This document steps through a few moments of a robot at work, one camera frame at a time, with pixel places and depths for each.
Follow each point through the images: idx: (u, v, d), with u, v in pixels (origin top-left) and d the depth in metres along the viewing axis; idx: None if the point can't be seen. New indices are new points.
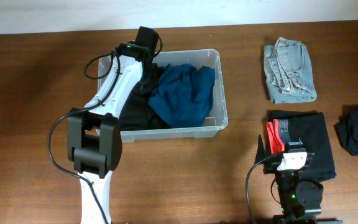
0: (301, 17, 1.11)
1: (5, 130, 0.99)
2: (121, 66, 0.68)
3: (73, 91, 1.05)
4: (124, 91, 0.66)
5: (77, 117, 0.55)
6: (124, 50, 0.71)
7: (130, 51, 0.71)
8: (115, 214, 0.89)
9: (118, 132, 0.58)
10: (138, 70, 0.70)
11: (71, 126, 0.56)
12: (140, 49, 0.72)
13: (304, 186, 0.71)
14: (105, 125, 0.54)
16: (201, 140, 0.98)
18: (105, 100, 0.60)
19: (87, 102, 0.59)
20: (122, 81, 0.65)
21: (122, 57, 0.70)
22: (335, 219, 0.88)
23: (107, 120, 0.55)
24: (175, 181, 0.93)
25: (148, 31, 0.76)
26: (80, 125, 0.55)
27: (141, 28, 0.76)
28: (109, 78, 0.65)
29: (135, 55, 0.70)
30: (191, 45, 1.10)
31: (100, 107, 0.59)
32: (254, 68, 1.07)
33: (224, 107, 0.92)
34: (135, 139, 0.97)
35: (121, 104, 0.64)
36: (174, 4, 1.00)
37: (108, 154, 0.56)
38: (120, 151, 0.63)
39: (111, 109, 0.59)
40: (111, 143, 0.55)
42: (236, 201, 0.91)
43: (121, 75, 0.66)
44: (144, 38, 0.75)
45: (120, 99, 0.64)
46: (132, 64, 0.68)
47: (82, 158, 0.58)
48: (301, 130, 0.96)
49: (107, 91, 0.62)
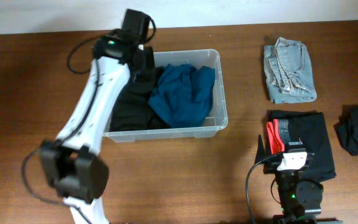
0: (301, 17, 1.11)
1: (5, 130, 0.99)
2: (100, 73, 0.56)
3: (73, 91, 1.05)
4: (107, 106, 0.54)
5: (48, 152, 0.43)
6: (104, 46, 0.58)
7: (114, 49, 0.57)
8: (115, 214, 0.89)
9: (99, 163, 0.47)
10: (124, 74, 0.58)
11: (41, 161, 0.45)
12: (125, 43, 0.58)
13: (304, 186, 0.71)
14: (80, 161, 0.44)
16: (201, 140, 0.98)
18: (82, 126, 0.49)
19: (59, 131, 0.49)
20: (102, 94, 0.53)
21: (103, 59, 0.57)
22: (335, 219, 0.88)
23: (82, 154, 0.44)
24: (175, 180, 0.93)
25: (135, 16, 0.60)
26: (53, 161, 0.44)
27: (128, 11, 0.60)
28: (86, 91, 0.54)
29: (120, 53, 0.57)
30: (191, 45, 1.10)
31: (74, 138, 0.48)
32: (253, 68, 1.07)
33: (224, 107, 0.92)
34: (135, 139, 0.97)
35: (103, 125, 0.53)
36: (174, 5, 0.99)
37: (91, 186, 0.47)
38: (107, 173, 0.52)
39: (89, 139, 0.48)
40: (90, 178, 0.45)
42: (236, 201, 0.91)
43: (101, 86, 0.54)
44: (131, 25, 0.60)
45: (102, 116, 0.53)
46: (115, 70, 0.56)
47: (63, 189, 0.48)
48: (301, 130, 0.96)
49: (84, 111, 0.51)
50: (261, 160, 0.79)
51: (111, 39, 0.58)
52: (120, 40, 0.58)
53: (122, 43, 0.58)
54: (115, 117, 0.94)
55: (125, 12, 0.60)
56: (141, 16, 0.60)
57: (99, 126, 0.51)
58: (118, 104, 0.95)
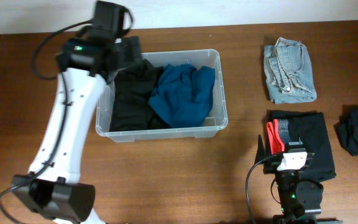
0: (301, 17, 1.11)
1: (4, 130, 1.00)
2: (69, 91, 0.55)
3: None
4: (80, 126, 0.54)
5: (23, 187, 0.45)
6: (70, 53, 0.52)
7: (83, 56, 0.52)
8: (115, 213, 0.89)
9: (80, 190, 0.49)
10: (97, 84, 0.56)
11: (22, 198, 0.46)
12: (96, 48, 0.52)
13: (304, 186, 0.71)
14: (60, 195, 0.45)
16: (201, 140, 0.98)
18: (54, 157, 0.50)
19: (32, 165, 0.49)
20: (71, 115, 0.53)
21: (69, 72, 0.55)
22: (335, 219, 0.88)
23: (61, 187, 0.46)
24: (175, 180, 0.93)
25: (108, 17, 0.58)
26: (30, 195, 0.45)
27: (97, 8, 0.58)
28: (56, 114, 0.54)
29: (91, 59, 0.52)
30: (191, 45, 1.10)
31: (49, 170, 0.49)
32: (253, 68, 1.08)
33: (224, 107, 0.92)
34: (135, 139, 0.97)
35: (79, 145, 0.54)
36: (174, 5, 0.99)
37: (76, 212, 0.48)
38: (91, 191, 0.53)
39: (63, 168, 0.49)
40: (73, 209, 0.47)
42: (236, 201, 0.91)
43: (71, 107, 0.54)
44: (102, 23, 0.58)
45: (74, 139, 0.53)
46: (84, 87, 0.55)
47: (49, 217, 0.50)
48: (301, 130, 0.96)
49: (55, 138, 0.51)
50: (261, 160, 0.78)
51: (78, 43, 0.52)
52: (89, 44, 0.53)
53: (91, 46, 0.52)
54: (115, 118, 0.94)
55: (94, 9, 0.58)
56: (112, 13, 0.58)
57: (73, 150, 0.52)
58: (117, 104, 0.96)
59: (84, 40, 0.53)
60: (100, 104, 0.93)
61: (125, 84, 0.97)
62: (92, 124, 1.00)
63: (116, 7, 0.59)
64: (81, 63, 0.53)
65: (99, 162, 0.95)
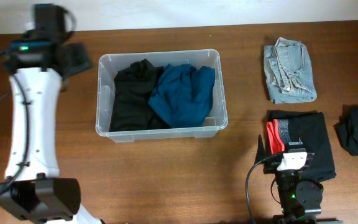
0: (301, 17, 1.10)
1: (4, 130, 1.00)
2: (25, 90, 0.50)
3: (72, 91, 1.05)
4: (46, 121, 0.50)
5: (3, 193, 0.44)
6: (16, 53, 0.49)
7: (30, 54, 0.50)
8: (115, 214, 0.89)
9: (61, 181, 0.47)
10: (54, 77, 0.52)
11: (5, 205, 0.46)
12: (42, 42, 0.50)
13: (304, 186, 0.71)
14: (41, 190, 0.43)
16: (201, 140, 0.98)
18: (27, 157, 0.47)
19: (7, 170, 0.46)
20: (35, 114, 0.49)
21: (21, 71, 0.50)
22: (335, 219, 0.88)
23: (40, 182, 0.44)
24: (175, 180, 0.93)
25: (48, 14, 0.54)
26: (12, 200, 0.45)
27: (35, 9, 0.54)
28: (15, 116, 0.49)
29: (40, 54, 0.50)
30: (191, 45, 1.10)
31: (25, 171, 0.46)
32: (254, 68, 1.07)
33: (224, 107, 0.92)
34: (135, 139, 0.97)
35: (49, 140, 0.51)
36: (174, 5, 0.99)
37: (64, 207, 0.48)
38: (76, 185, 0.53)
39: (40, 166, 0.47)
40: (59, 201, 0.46)
42: (236, 201, 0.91)
43: (32, 105, 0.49)
44: (44, 21, 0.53)
45: (43, 135, 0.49)
46: (42, 81, 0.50)
47: (38, 218, 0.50)
48: (301, 130, 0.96)
49: (23, 141, 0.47)
50: (261, 160, 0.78)
51: (22, 42, 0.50)
52: (34, 40, 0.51)
53: (37, 42, 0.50)
54: (115, 118, 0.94)
55: (33, 10, 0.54)
56: (51, 11, 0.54)
57: (45, 147, 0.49)
58: (117, 104, 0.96)
59: (28, 38, 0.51)
60: (100, 104, 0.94)
61: (125, 84, 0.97)
62: (92, 124, 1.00)
63: (53, 5, 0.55)
64: (31, 61, 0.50)
65: (99, 162, 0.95)
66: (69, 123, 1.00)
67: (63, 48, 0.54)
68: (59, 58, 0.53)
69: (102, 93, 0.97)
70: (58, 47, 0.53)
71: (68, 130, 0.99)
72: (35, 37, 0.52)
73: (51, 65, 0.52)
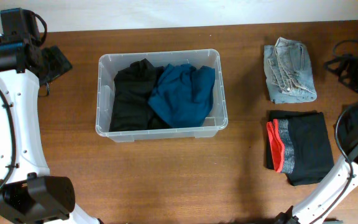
0: (299, 17, 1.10)
1: None
2: (4, 93, 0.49)
3: (72, 90, 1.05)
4: (30, 121, 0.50)
5: None
6: None
7: (4, 58, 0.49)
8: (115, 213, 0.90)
9: (55, 179, 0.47)
10: (32, 78, 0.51)
11: None
12: (14, 44, 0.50)
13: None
14: (35, 189, 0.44)
16: (200, 140, 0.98)
18: (17, 158, 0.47)
19: None
20: (18, 115, 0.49)
21: None
22: (335, 219, 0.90)
23: (33, 182, 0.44)
24: (174, 180, 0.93)
25: (17, 18, 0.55)
26: (5, 201, 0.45)
27: (2, 14, 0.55)
28: None
29: (14, 56, 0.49)
30: (191, 45, 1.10)
31: (15, 172, 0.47)
32: (254, 68, 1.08)
33: (224, 107, 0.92)
34: (135, 139, 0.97)
35: (36, 140, 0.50)
36: (174, 4, 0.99)
37: (59, 206, 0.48)
38: (70, 184, 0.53)
39: (30, 166, 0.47)
40: (55, 200, 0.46)
42: (236, 201, 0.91)
43: (13, 107, 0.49)
44: (14, 26, 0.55)
45: (27, 137, 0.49)
46: (18, 83, 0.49)
47: (35, 219, 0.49)
48: (302, 129, 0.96)
49: (8, 144, 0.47)
50: None
51: None
52: (6, 44, 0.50)
53: (9, 44, 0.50)
54: (115, 118, 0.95)
55: (2, 16, 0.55)
56: (20, 14, 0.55)
57: (32, 145, 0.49)
58: (117, 104, 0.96)
59: (0, 43, 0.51)
60: (100, 104, 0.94)
61: (125, 84, 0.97)
62: (92, 124, 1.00)
63: (20, 9, 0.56)
64: (7, 65, 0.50)
65: (99, 163, 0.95)
66: (69, 123, 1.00)
67: (36, 49, 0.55)
68: (33, 58, 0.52)
69: (103, 93, 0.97)
70: (31, 48, 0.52)
71: (69, 130, 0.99)
72: (7, 40, 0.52)
73: (27, 66, 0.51)
